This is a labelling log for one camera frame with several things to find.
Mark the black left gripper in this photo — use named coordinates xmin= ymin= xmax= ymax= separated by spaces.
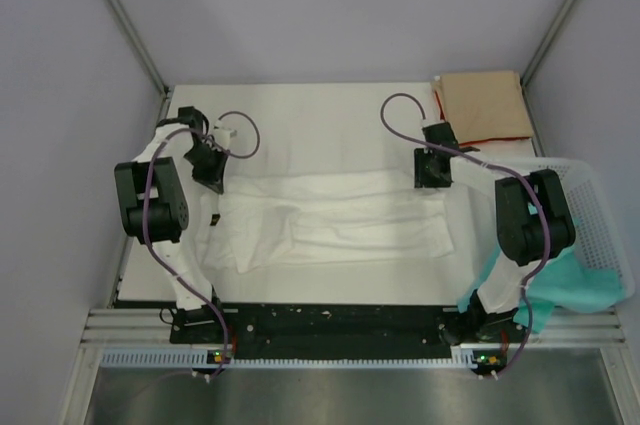
xmin=183 ymin=143 xmax=229 ymax=194

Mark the white printed t shirt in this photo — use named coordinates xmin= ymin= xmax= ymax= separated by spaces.
xmin=199 ymin=170 xmax=454 ymax=274

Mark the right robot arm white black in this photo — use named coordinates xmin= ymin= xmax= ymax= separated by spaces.
xmin=414 ymin=122 xmax=576 ymax=341

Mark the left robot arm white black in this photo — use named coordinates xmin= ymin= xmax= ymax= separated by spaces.
xmin=114 ymin=107 xmax=227 ymax=342

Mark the folded red t shirt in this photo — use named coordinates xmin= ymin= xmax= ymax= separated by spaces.
xmin=432 ymin=90 xmax=531 ymax=146

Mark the folded tan t shirt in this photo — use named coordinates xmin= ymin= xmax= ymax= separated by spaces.
xmin=431 ymin=70 xmax=534 ymax=143

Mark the white plastic basket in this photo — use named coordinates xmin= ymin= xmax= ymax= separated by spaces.
xmin=498 ymin=156 xmax=635 ymax=299

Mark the teal t shirt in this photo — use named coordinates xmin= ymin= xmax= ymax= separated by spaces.
xmin=457 ymin=249 xmax=624 ymax=334

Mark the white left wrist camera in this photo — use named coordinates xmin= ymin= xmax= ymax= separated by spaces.
xmin=210 ymin=120 xmax=237 ymax=150

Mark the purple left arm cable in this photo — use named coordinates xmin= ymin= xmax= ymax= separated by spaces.
xmin=142 ymin=111 xmax=261 ymax=380

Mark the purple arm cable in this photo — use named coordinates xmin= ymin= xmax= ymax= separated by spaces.
xmin=380 ymin=93 xmax=554 ymax=380
xmin=142 ymin=111 xmax=261 ymax=380

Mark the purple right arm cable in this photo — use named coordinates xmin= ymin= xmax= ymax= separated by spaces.
xmin=380 ymin=93 xmax=554 ymax=380

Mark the aluminium front frame rail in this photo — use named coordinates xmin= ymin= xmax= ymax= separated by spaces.
xmin=81 ymin=309 xmax=626 ymax=348

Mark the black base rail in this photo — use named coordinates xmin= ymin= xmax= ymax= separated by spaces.
xmin=170 ymin=303 xmax=524 ymax=359

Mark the perforated white cable duct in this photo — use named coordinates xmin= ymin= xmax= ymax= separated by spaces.
xmin=100 ymin=348 xmax=478 ymax=371

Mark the left aluminium frame post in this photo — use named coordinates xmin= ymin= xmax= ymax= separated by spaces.
xmin=103 ymin=0 xmax=169 ymax=97

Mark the aluminium frame post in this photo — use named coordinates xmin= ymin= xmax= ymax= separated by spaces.
xmin=103 ymin=0 xmax=169 ymax=97
xmin=521 ymin=0 xmax=581 ymax=89

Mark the right aluminium frame post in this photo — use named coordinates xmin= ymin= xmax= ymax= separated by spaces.
xmin=521 ymin=0 xmax=581 ymax=89

